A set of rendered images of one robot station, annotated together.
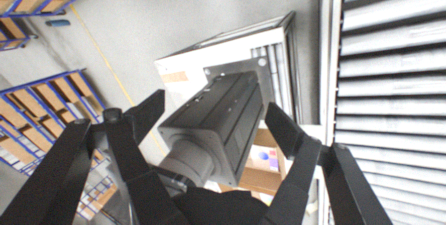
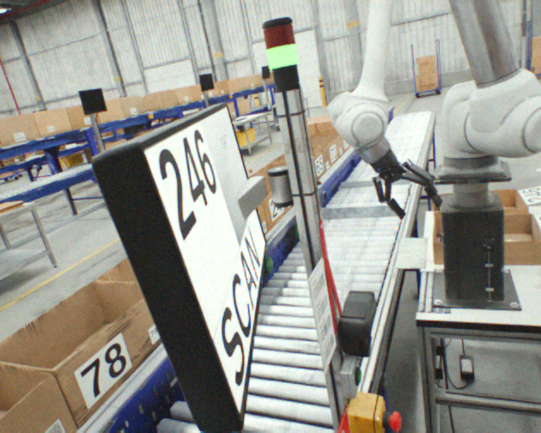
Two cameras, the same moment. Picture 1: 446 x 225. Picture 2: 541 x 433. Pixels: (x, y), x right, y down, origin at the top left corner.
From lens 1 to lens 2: 1.21 m
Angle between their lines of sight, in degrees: 66
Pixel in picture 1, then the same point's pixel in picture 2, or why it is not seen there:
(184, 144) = (469, 204)
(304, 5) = not seen: outside the picture
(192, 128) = (460, 212)
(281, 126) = (395, 206)
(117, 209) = (468, 161)
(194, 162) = (457, 196)
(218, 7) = not seen: outside the picture
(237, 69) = (468, 301)
